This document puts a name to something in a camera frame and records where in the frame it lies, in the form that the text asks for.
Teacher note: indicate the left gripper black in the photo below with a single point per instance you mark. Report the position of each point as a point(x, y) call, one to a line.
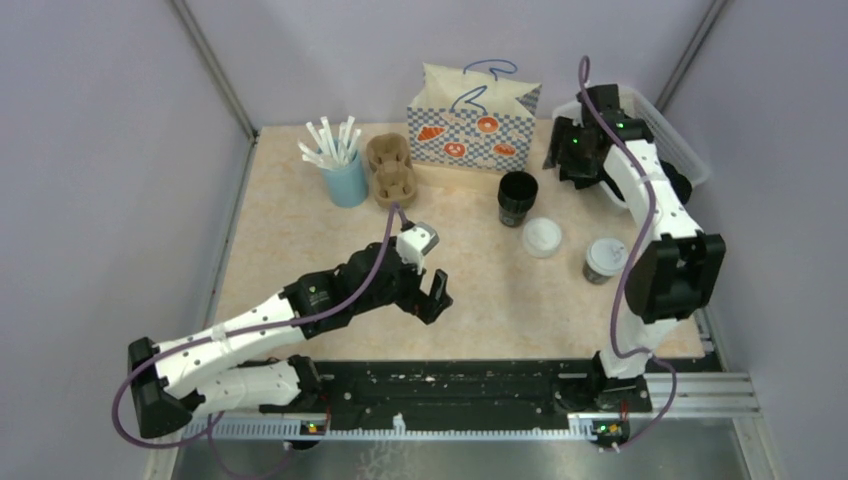
point(426, 307)

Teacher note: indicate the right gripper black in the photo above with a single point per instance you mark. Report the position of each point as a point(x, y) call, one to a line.
point(558, 156)

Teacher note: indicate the black coffee cup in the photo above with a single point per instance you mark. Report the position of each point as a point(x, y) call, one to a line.
point(598, 275)

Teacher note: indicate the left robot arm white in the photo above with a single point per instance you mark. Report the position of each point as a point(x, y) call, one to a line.
point(218, 370)

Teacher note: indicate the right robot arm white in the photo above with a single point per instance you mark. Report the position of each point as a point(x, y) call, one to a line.
point(673, 266)

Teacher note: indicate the checkered paper takeout bag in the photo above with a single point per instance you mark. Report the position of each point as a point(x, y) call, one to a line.
point(474, 117)

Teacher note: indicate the stack of black cups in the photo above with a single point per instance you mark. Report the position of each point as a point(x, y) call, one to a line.
point(517, 192)

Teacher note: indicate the white plastic basket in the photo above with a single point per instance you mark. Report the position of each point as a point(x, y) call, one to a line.
point(670, 145)

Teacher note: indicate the stack of white lids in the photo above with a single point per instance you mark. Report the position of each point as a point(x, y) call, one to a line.
point(541, 237)

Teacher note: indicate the black cloth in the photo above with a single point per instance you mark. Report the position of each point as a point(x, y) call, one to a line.
point(676, 179)

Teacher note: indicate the cardboard cup carrier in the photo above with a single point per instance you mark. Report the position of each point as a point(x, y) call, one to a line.
point(393, 179)

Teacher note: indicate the blue straw holder cup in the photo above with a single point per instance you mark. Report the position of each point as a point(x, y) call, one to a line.
point(347, 187)

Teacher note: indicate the white wrapped straws bundle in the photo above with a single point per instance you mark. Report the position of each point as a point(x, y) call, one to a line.
point(333, 151)

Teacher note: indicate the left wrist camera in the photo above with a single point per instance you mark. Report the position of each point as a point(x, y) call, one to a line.
point(414, 243)

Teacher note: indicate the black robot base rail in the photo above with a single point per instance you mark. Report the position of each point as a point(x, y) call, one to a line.
point(464, 395)

